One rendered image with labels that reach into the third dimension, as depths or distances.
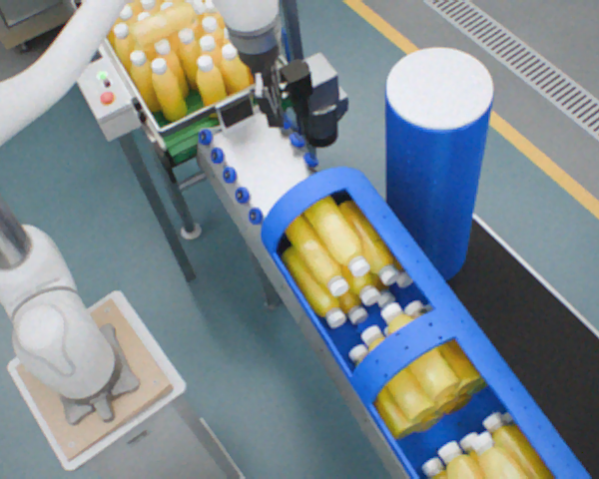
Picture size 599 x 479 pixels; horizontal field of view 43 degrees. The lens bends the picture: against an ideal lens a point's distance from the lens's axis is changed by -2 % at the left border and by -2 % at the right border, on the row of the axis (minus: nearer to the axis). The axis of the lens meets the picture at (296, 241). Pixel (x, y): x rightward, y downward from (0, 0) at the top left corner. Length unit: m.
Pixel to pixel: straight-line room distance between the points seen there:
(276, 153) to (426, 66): 0.47
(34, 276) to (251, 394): 1.30
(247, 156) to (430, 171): 0.50
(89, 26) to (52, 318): 0.62
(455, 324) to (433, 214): 0.85
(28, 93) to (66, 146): 2.39
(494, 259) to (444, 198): 0.61
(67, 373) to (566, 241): 2.04
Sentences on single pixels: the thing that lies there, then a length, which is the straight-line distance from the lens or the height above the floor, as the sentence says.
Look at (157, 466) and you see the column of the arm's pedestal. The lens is 2.10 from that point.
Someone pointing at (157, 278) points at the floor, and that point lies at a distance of 3.07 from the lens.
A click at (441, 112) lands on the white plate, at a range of 2.04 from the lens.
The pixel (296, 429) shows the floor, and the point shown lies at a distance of 2.74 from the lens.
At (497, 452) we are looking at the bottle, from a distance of 1.49.
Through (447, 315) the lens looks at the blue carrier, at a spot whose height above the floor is 1.21.
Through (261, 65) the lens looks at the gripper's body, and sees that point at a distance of 1.32.
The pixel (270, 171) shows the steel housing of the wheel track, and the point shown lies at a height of 0.93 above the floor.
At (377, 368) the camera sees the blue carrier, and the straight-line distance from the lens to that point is 1.52.
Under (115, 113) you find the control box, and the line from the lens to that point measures 2.10.
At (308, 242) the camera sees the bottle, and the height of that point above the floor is 1.14.
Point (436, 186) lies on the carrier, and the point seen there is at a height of 0.78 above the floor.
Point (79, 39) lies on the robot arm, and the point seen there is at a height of 1.82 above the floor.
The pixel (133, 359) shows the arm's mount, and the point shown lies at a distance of 1.80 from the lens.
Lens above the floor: 2.62
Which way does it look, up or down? 59 degrees down
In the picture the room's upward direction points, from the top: 11 degrees counter-clockwise
